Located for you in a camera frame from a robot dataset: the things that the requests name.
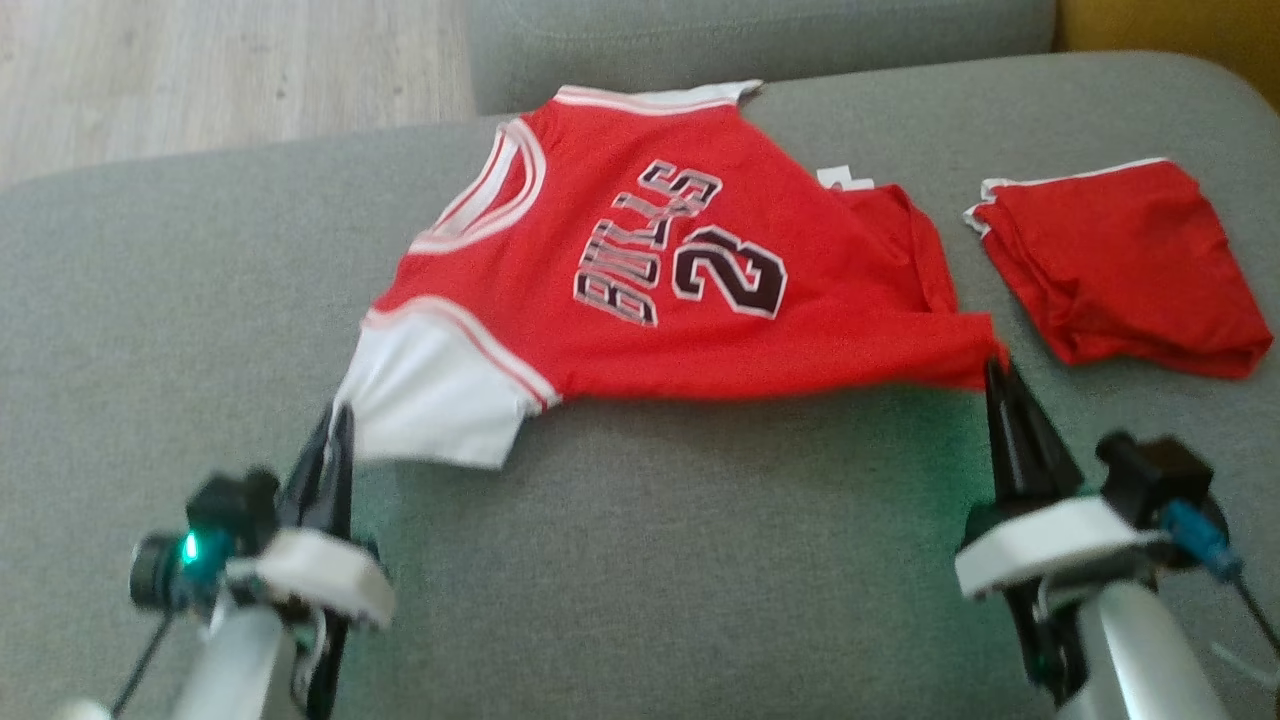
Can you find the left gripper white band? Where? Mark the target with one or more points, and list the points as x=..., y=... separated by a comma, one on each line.
x=320, y=580

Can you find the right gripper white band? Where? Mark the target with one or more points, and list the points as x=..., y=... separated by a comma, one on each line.
x=1050, y=545

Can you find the red shorts with white stripe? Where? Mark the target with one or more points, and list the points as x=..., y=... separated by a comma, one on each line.
x=1120, y=270

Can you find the red Bulls basketball jersey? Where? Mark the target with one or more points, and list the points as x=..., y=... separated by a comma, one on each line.
x=620, y=200

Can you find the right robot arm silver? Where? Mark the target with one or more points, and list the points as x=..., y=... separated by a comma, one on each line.
x=1140, y=660

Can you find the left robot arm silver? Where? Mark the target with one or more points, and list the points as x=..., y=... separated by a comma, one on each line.
x=235, y=670

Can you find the large yellow sofa back cushion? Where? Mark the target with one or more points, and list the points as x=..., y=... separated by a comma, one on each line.
x=1180, y=30

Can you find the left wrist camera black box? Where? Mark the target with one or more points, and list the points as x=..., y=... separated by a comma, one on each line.
x=225, y=510

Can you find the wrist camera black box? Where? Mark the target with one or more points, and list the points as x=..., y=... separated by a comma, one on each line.
x=1155, y=470
x=225, y=510

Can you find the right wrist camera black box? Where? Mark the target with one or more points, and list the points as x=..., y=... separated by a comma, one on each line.
x=1155, y=470

